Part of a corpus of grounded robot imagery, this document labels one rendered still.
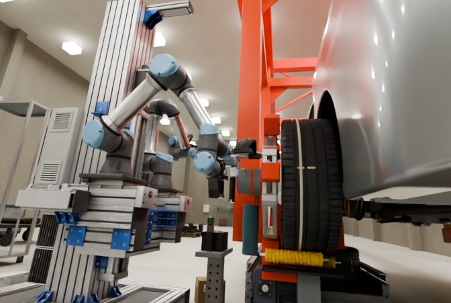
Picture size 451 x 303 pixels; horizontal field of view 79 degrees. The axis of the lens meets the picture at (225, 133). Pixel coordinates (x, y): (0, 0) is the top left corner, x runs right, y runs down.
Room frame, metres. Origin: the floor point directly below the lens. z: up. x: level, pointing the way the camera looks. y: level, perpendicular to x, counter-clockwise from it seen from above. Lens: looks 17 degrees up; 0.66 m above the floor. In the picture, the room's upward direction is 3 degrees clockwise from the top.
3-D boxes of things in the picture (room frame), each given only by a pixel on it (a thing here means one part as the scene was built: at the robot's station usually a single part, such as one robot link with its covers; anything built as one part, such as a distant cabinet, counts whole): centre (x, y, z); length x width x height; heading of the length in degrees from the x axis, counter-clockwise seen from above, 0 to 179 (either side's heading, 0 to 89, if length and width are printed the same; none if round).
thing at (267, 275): (1.44, -0.29, 0.48); 0.16 x 0.12 x 0.17; 78
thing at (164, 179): (1.81, 0.40, 0.87); 0.15 x 0.15 x 0.10
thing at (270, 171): (1.14, -0.20, 0.85); 0.09 x 0.08 x 0.07; 168
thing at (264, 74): (2.88, -0.37, 2.68); 1.77 x 0.10 x 0.12; 168
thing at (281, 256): (1.31, -0.33, 0.51); 0.29 x 0.06 x 0.06; 78
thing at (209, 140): (1.05, 0.06, 0.95); 0.11 x 0.08 x 0.11; 162
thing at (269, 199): (1.45, -0.25, 0.85); 0.54 x 0.07 x 0.54; 168
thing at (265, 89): (3.83, -0.55, 1.75); 0.19 x 0.19 x 2.45; 78
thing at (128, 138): (1.32, 0.52, 0.98); 0.13 x 0.12 x 0.14; 162
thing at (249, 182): (1.46, -0.18, 0.85); 0.21 x 0.14 x 0.14; 78
